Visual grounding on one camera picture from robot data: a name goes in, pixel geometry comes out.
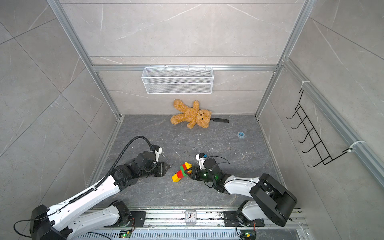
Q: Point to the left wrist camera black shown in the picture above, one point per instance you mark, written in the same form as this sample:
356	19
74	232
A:
148	161

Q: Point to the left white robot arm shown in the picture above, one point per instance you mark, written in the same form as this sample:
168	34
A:
68	219

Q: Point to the black comb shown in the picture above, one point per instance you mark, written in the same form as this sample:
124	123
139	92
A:
219	120

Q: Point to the green lego brick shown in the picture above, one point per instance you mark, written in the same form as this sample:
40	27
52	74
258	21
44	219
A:
182	171

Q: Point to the white wire mesh basket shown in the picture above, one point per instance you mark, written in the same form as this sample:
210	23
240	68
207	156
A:
178	80

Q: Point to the black wire hook rack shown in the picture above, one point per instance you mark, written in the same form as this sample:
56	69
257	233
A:
313	136

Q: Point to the small white clock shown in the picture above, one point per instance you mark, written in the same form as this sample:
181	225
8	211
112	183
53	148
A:
190	217

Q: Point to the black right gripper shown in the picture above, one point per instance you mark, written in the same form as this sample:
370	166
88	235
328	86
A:
195	175

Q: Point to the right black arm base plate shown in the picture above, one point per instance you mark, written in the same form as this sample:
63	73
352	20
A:
233	219

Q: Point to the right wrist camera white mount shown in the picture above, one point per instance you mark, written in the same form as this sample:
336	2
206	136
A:
201	159

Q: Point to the brown teddy bear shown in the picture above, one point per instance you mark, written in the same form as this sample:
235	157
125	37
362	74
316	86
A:
193	115

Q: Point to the red small lego brick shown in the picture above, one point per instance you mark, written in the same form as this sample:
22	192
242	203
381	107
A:
180	174

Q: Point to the yellow small lego brick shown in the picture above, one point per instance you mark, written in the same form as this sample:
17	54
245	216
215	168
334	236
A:
175	178

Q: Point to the yellow long lego brick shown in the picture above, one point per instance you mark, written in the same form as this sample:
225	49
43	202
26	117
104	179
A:
190	166

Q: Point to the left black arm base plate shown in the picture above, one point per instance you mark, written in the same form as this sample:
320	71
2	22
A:
137	217

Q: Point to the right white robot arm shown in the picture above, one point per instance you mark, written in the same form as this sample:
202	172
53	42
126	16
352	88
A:
269	199

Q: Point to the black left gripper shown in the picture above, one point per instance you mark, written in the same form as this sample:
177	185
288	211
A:
162	169

